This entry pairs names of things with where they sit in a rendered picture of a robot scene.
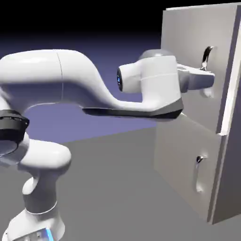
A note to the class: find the grey small cabinet door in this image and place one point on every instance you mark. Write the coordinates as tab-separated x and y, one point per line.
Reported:
180	162

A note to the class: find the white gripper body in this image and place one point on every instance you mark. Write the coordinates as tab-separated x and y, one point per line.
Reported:
199	79

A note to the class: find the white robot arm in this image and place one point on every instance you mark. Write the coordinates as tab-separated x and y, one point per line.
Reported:
79	79

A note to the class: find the grey large cabinet door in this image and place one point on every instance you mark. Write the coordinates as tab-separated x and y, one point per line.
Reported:
195	33

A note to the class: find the grey cabinet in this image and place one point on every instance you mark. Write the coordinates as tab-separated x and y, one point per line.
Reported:
227	150

